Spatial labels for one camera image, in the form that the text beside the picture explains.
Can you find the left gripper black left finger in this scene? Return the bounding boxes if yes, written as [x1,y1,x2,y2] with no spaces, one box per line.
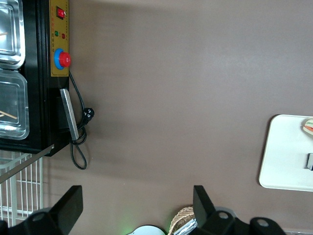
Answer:
[25,185,84,235]

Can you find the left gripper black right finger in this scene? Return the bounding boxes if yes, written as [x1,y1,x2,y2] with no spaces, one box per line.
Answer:
[193,185,237,235]

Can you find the cream plastic serving tray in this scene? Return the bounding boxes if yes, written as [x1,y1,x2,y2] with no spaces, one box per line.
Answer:
[258,114,313,192]

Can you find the small black gum box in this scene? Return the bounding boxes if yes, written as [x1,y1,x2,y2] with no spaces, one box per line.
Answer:
[304,153,313,171]

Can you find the steel food tray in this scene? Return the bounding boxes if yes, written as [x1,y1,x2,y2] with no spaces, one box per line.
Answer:
[0,70,30,141]
[0,0,26,69]

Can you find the wicker basket with foil containers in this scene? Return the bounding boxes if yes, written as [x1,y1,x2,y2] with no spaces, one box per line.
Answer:
[170,205,196,235]

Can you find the stack of foil containers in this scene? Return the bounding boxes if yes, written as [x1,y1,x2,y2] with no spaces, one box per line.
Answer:
[174,218,198,235]

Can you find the silver metal lever strip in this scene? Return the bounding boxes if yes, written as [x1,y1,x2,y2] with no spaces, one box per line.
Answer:
[0,143,55,185]

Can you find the triangle sandwich with red filling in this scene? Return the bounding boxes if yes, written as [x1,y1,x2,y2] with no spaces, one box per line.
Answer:
[300,117,313,141]

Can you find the black sealing machine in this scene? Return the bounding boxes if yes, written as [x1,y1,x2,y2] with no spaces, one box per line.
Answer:
[0,0,71,157]

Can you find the red emergency stop button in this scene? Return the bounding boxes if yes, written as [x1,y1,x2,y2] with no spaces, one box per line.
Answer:
[53,48,72,70]

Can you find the yellow control panel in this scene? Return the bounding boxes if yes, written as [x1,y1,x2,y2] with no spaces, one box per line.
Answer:
[49,0,70,77]

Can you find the white wire rack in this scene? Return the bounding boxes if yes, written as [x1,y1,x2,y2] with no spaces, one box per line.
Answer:
[0,150,44,228]

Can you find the silver machine handle bar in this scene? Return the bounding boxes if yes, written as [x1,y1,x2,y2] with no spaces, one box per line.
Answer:
[59,88,80,141]

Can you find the black power cable with plug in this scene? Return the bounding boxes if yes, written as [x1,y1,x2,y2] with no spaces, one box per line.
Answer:
[68,71,95,170]

